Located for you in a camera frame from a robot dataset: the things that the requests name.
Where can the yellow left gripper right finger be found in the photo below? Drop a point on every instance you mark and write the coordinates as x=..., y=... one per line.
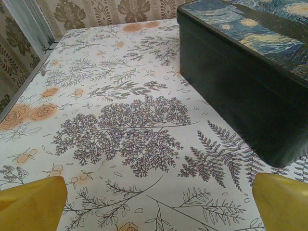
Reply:
x=284, y=204

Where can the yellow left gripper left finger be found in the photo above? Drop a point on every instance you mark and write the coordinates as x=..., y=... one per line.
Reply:
x=31, y=204

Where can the starry night tin box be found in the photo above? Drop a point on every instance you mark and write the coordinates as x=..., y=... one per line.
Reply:
x=240, y=72

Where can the aluminium side rail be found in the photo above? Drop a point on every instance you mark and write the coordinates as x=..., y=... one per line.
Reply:
x=27, y=78

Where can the aluminium frame post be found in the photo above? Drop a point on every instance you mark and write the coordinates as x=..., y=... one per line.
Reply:
x=31, y=21

